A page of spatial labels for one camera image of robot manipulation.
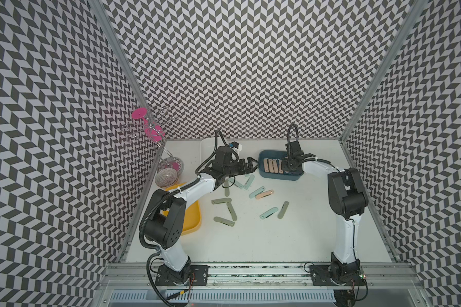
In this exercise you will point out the dark teal storage box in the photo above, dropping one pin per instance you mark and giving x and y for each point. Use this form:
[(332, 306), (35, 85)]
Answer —
[(277, 155)]

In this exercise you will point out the olive knife horizontal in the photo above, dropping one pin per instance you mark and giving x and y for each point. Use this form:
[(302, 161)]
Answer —
[(221, 201)]

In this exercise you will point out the mint knife lower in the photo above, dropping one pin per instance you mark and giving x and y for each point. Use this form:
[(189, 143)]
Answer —
[(269, 213)]

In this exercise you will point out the mint knife centre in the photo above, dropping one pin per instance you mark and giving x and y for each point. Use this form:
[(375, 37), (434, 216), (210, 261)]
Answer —
[(257, 192)]

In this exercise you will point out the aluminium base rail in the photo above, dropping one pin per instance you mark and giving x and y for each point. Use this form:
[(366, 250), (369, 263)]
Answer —
[(380, 275)]

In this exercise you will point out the olive knife vertical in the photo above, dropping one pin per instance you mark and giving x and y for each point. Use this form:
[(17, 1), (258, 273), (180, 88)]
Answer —
[(232, 211)]

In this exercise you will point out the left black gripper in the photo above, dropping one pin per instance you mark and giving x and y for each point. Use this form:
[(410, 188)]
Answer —
[(251, 167)]

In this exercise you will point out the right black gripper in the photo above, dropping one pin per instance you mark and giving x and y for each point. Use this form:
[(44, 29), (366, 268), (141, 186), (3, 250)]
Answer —
[(285, 165)]

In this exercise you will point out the mint knife angled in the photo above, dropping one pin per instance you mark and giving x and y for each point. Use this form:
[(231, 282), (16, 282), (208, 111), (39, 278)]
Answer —
[(249, 181)]

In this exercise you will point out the mint knife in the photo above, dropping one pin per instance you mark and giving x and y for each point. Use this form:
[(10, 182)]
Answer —
[(257, 192), (269, 213), (238, 184)]

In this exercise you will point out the mint knife left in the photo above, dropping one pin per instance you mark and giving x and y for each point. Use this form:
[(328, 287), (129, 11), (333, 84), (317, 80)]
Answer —
[(238, 184)]

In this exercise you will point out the white storage box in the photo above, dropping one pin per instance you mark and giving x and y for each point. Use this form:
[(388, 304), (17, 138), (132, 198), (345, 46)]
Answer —
[(206, 147)]

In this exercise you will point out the yellow storage box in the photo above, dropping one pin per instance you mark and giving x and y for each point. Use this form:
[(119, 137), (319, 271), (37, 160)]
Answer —
[(192, 219)]

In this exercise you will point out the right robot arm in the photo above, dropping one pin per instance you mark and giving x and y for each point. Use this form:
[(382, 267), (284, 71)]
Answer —
[(347, 199)]

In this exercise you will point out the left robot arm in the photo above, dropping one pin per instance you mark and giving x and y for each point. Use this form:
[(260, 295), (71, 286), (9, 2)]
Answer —
[(161, 225)]

